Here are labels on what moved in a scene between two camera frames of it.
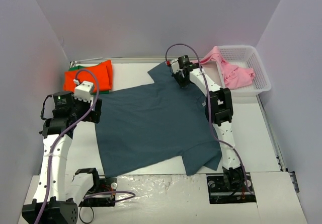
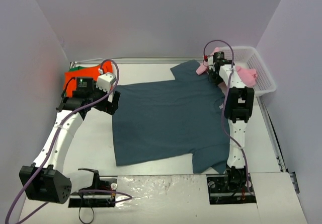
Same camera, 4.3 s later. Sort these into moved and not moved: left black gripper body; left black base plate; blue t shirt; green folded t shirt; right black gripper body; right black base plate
Moved: blue t shirt; right black gripper body; left black gripper body
Not moved: green folded t shirt; left black base plate; right black base plate
